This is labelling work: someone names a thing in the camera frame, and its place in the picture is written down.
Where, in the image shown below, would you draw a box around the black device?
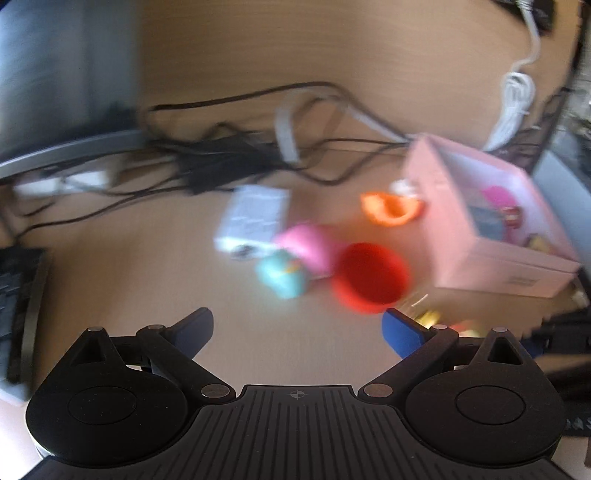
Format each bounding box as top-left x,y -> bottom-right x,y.
492,0 -> 557,34

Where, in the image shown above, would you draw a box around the red plastic cup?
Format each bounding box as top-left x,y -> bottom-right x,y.
331,242 -> 411,315

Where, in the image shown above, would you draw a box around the black keyboard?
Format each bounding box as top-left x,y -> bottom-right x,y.
0,244 -> 51,385

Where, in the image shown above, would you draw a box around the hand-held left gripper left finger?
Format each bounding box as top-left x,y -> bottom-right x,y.
65,308 -> 235,405

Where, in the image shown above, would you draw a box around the white coiled cable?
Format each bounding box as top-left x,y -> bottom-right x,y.
482,0 -> 544,153

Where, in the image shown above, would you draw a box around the pink cardboard box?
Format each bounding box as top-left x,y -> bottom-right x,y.
401,134 -> 583,301

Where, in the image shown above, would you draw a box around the orange toy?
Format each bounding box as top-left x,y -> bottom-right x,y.
360,191 -> 426,227

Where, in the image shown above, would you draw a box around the white flat cable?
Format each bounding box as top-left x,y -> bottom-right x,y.
274,89 -> 409,164

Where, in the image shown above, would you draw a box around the grey monitor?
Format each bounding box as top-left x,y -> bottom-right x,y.
0,0 -> 147,182

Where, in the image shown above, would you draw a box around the black cables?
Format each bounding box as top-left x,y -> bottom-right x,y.
9,81 -> 413,234

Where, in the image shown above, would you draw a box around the black power adapter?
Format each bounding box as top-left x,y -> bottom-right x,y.
175,141 -> 280,196

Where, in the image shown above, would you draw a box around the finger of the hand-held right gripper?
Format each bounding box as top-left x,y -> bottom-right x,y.
523,312 -> 591,402

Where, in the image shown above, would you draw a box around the pink plastic cup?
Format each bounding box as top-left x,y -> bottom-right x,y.
273,222 -> 341,278

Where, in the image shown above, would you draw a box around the wooden desktop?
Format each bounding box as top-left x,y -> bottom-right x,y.
0,0 -> 587,444

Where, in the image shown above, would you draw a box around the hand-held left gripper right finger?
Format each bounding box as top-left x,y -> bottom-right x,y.
358,308 -> 536,405

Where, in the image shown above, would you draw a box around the small white carton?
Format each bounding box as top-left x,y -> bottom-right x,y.
213,185 -> 291,260

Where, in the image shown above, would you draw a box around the yellow toy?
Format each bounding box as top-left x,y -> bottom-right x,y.
410,308 -> 445,328

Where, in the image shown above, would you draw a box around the black mesh organizer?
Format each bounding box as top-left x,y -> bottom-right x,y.
516,86 -> 581,172

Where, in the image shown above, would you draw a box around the white power strip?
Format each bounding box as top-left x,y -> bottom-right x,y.
13,170 -> 112,198

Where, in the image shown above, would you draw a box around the teal toy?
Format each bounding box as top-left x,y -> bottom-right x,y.
256,250 -> 309,301

